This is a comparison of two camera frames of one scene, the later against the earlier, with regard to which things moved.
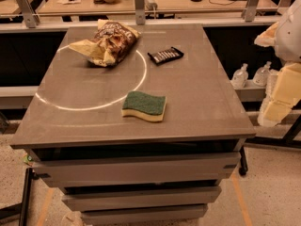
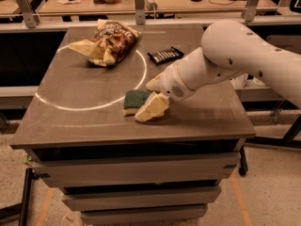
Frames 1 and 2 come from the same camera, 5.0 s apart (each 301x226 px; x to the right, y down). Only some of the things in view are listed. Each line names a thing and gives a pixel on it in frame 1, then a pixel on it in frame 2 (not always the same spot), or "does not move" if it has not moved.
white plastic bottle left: [240, 76] does not move
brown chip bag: [112, 43] does not move
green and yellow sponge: [142, 104] does not move
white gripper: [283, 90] → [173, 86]
